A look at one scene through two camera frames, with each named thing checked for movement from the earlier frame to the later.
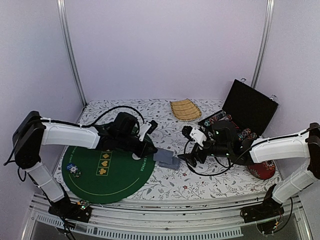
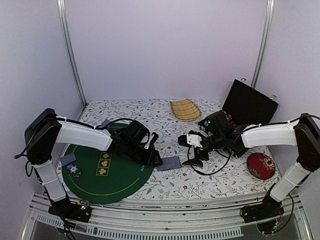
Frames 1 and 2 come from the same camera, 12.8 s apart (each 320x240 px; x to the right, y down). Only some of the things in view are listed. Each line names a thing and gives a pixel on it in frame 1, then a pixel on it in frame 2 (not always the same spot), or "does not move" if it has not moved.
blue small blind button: [69, 166] does not move
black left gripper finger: [149, 149] to [157, 160]
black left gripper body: [137, 151] to [144, 159]
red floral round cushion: [262, 170] does not move
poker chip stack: [74, 171] does not move
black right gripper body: [196, 152] does not move
